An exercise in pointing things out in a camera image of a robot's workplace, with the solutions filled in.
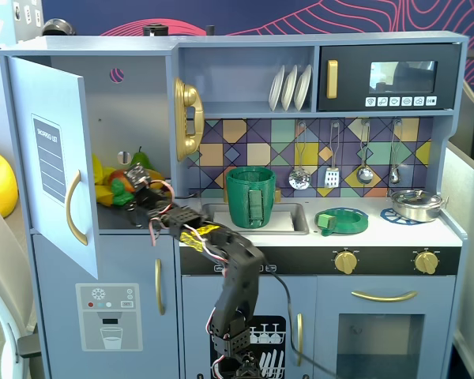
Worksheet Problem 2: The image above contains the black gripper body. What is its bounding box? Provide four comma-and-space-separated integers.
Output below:
133, 180, 179, 219

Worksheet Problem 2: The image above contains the blue shopping list cabinet door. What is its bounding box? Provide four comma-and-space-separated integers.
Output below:
6, 54, 100, 280

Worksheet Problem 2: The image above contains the red orange toy fruit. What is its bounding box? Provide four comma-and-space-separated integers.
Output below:
109, 169, 134, 185

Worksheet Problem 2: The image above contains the green toy pear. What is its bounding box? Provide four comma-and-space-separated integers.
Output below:
129, 146, 153, 171

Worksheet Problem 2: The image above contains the yellow toy banana bunch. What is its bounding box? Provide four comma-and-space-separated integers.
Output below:
91, 153, 122, 206

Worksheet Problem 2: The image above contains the blue ice dispenser fridge door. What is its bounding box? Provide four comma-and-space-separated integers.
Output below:
31, 232, 181, 379

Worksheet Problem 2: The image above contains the green printed cup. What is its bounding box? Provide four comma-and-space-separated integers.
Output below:
225, 166, 277, 229

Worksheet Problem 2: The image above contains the gold toy telephone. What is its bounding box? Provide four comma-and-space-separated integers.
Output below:
172, 77, 205, 162

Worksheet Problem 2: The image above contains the blue dishwasher print door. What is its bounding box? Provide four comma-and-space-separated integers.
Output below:
180, 275, 318, 379

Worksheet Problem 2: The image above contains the steel skimmer spoon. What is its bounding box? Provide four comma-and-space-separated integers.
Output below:
288, 120, 313, 190

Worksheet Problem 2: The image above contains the steel toy sink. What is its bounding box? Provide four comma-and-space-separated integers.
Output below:
201, 203, 310, 235

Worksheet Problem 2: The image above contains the white grey office chair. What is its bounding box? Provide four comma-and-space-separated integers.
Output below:
0, 195, 40, 379

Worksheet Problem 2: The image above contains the blue toy kitchen unit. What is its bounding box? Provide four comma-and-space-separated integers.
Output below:
0, 31, 470, 379

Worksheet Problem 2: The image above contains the white toy plate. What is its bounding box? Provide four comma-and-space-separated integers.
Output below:
293, 64, 313, 111
269, 65, 286, 112
280, 65, 299, 112

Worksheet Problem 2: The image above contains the black cylindrical device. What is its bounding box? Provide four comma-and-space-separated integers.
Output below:
142, 23, 170, 37

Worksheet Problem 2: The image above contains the steel slotted spatula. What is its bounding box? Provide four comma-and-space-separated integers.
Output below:
324, 120, 340, 190

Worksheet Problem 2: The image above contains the black round device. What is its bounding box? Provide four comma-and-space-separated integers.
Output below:
42, 17, 76, 37

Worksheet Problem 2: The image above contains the green printed shallow dish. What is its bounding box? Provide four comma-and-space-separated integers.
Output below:
314, 207, 369, 237

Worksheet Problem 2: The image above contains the blue windowed oven door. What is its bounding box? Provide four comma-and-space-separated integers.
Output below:
316, 275, 457, 379

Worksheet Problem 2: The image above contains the gold stove knob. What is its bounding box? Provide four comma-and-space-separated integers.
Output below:
414, 250, 439, 276
334, 249, 359, 274

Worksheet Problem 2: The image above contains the steel ladle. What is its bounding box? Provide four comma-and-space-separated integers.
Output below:
356, 118, 375, 185

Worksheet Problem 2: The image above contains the blue printed trivet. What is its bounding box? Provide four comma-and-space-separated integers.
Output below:
380, 207, 423, 227

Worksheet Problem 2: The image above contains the steel serving spoon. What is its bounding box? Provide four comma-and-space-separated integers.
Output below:
389, 118, 404, 186

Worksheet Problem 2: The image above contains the black toy microwave door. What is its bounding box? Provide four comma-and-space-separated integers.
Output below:
318, 43, 461, 112

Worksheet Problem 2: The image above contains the steel toy cooking pot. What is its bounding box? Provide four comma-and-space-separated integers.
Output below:
386, 189, 448, 223

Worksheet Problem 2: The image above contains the long gold curved door handle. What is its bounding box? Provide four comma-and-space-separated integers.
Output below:
66, 169, 88, 246

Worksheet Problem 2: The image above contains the short gold door handle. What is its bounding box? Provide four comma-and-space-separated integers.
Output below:
295, 313, 304, 366
154, 258, 167, 316

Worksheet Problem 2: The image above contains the thin black cable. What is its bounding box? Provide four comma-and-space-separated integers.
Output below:
265, 265, 339, 378

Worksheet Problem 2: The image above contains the gold microwave door handle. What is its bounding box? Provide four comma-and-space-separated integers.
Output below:
326, 59, 340, 99

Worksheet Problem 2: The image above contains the gold oven door handle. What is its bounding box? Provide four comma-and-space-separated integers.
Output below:
351, 290, 419, 303

